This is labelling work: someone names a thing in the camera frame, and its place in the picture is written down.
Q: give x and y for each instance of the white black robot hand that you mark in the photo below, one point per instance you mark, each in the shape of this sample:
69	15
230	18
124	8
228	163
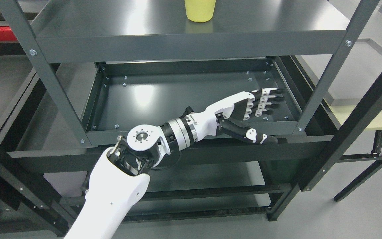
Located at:
222	116

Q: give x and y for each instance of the yellow plastic cup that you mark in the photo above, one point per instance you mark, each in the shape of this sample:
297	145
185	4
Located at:
199	10

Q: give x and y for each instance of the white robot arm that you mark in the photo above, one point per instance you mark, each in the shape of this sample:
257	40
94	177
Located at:
120	177

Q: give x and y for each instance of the grey metal shelf unit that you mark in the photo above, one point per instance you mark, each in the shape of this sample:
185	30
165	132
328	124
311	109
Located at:
111	64

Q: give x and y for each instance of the black metal rack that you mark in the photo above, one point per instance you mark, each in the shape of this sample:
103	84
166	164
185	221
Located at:
309	216

